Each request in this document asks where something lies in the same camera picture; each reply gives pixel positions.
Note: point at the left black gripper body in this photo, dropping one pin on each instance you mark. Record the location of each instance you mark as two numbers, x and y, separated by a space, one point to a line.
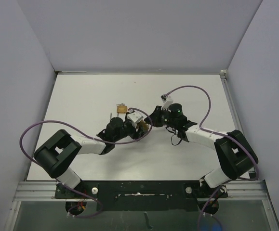
127 129

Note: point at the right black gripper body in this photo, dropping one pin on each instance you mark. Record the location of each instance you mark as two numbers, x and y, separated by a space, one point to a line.
168 121

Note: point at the brass padlock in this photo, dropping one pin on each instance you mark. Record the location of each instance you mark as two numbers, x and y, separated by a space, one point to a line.
120 111
143 125

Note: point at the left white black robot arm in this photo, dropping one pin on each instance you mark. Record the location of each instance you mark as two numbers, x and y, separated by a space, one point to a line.
58 152

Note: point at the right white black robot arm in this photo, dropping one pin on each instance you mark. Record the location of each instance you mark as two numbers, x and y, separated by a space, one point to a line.
234 153

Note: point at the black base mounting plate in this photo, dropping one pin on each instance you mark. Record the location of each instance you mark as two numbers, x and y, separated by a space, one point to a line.
141 196

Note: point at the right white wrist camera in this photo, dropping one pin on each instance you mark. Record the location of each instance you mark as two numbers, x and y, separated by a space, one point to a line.
167 101

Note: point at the aluminium frame rail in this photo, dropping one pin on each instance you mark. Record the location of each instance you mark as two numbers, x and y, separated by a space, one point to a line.
269 210

